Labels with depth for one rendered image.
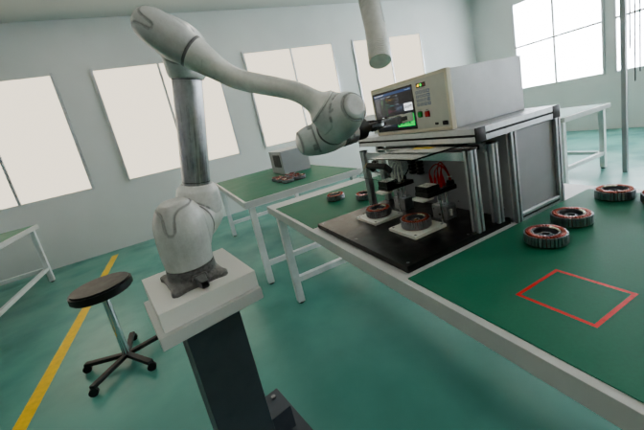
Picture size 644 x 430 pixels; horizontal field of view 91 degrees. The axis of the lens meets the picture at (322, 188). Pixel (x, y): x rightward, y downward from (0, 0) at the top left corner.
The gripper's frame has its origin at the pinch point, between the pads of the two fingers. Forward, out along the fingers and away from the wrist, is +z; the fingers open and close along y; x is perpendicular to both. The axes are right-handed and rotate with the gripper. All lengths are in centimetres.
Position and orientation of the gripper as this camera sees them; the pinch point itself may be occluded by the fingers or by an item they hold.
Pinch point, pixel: (401, 119)
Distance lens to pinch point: 122.7
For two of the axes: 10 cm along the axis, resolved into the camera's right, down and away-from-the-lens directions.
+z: 8.8, -2.8, 3.8
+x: -2.1, -9.6, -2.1
